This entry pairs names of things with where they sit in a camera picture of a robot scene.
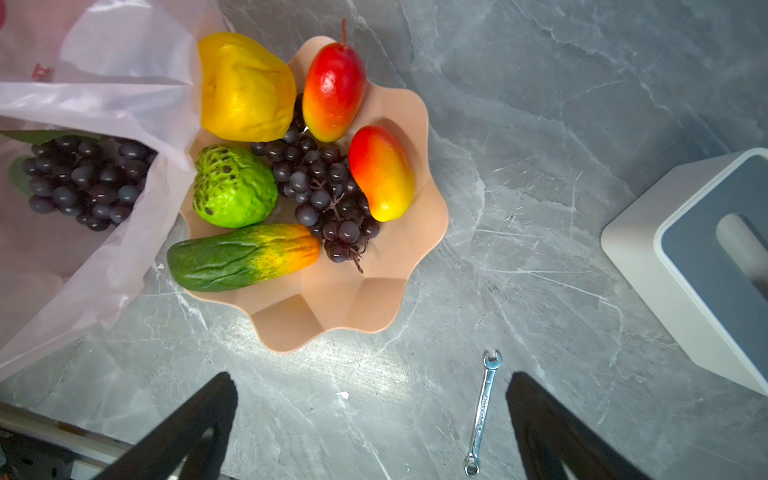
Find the aluminium front rail frame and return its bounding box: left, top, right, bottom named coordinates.
left=0, top=400, right=235, bottom=480

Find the yellow orange fruit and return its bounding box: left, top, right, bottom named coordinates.
left=198, top=32, right=297, bottom=143

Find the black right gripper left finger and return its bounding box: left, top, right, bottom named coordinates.
left=97, top=372, right=238, bottom=479

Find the red yellow apple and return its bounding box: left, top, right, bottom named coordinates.
left=302, top=18, right=367, bottom=143

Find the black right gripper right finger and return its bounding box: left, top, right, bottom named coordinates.
left=506, top=371, right=649, bottom=480

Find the pink fruit plate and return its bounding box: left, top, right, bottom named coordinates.
left=179, top=34, right=450, bottom=353

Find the green apple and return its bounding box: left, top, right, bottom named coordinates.
left=192, top=144, right=278, bottom=229

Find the purple grape bunch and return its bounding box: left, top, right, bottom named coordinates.
left=250, top=95, right=380, bottom=265
left=10, top=135, right=157, bottom=232

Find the white grey tissue box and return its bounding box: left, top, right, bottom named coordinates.
left=600, top=148, right=767, bottom=394

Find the pink printed plastic bag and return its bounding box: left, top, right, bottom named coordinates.
left=1, top=1, right=226, bottom=377

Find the silver wrench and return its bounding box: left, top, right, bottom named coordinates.
left=463, top=349, right=503, bottom=478

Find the yellow red mango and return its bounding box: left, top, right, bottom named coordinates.
left=348, top=125, right=415, bottom=222

